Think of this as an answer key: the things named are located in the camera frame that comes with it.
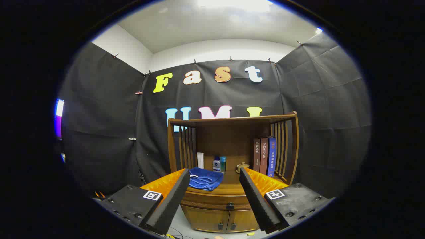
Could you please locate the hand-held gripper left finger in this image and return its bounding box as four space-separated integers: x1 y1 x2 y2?
94 168 191 235

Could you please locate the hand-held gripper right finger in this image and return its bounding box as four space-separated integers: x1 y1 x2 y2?
239 167 334 234

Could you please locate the wooden cabinet door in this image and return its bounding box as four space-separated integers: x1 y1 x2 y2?
181 205 230 233
227 209 259 233

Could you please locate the wooden countertop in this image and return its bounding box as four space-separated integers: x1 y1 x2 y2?
186 164 289 196

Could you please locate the wooden cabinet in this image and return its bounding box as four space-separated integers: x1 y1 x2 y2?
167 111 300 233

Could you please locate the blue towel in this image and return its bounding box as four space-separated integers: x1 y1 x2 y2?
189 167 224 192

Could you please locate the reddish brown book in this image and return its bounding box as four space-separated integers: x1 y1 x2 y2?
260 137 269 175

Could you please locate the dark brown book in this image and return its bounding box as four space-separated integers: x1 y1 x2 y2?
253 138 262 172

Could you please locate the blue book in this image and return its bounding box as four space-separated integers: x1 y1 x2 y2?
267 136 277 178

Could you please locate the lit screen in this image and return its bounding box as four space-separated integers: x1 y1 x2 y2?
55 99 65 140

